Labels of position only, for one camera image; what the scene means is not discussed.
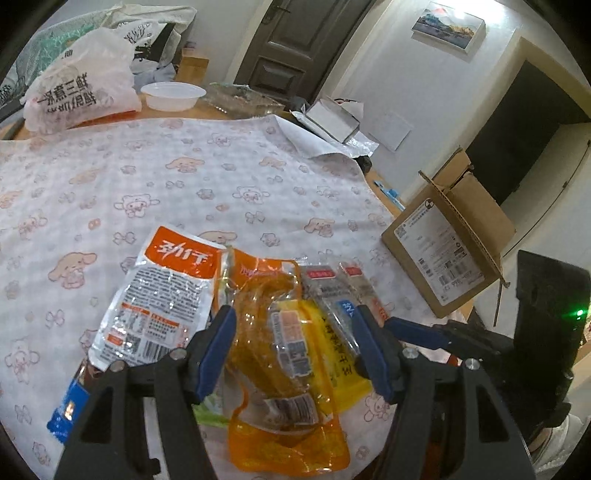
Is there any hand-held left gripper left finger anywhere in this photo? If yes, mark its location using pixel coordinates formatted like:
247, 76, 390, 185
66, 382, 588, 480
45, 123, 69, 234
54, 305, 238, 480

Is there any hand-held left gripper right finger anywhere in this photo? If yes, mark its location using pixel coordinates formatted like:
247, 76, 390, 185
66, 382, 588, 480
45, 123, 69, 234
352, 304, 539, 480

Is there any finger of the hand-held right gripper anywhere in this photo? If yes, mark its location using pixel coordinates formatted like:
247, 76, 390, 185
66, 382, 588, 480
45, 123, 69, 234
385, 316, 462, 367
431, 320, 515, 365

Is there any yellow snack packet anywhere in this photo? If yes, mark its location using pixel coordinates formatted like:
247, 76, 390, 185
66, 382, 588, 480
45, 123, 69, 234
277, 299, 375, 414

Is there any transparent orange snack packet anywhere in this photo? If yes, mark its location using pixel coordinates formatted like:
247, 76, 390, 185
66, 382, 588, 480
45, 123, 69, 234
222, 247, 352, 474

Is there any clear red-label snack packet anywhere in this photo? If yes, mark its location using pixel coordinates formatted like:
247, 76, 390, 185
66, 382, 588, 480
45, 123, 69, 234
339, 261, 395, 324
300, 264, 365, 356

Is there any orange and white snack packet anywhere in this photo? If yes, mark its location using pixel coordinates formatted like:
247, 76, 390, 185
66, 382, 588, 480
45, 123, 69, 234
88, 225, 229, 372

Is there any blue snack packet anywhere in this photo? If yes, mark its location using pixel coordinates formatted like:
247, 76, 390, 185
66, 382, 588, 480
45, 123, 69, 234
46, 364, 93, 445

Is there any blue pen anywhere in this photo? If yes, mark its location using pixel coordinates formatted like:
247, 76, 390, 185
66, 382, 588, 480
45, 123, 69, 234
375, 181, 407, 210

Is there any cartoon printed tablecloth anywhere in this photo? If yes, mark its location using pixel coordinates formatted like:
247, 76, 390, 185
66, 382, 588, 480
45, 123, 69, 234
0, 115, 476, 480

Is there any tissue box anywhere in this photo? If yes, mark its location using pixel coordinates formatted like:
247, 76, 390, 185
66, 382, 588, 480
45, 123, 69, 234
305, 96, 365, 143

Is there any white plastic bowl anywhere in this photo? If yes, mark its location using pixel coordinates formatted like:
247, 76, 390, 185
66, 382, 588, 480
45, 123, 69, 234
140, 82, 208, 112

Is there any small brown cardboard box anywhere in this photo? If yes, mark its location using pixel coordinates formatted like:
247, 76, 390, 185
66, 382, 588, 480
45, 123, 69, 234
178, 48, 211, 88

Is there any grey cloth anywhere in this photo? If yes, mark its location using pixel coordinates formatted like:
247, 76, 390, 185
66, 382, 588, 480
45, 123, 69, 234
131, 58, 178, 86

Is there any white printed plastic bag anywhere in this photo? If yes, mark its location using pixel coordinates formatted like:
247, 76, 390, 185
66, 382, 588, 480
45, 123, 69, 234
21, 28, 143, 134

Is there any dark grey door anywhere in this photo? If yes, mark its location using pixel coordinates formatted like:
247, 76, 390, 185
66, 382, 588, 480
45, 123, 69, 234
226, 0, 370, 104

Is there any white wall panel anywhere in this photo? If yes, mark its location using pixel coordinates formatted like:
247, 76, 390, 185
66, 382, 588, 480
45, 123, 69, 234
367, 111, 413, 153

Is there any landscape wall picture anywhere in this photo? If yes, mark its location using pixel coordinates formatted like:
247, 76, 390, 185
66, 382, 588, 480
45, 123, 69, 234
411, 1, 486, 52

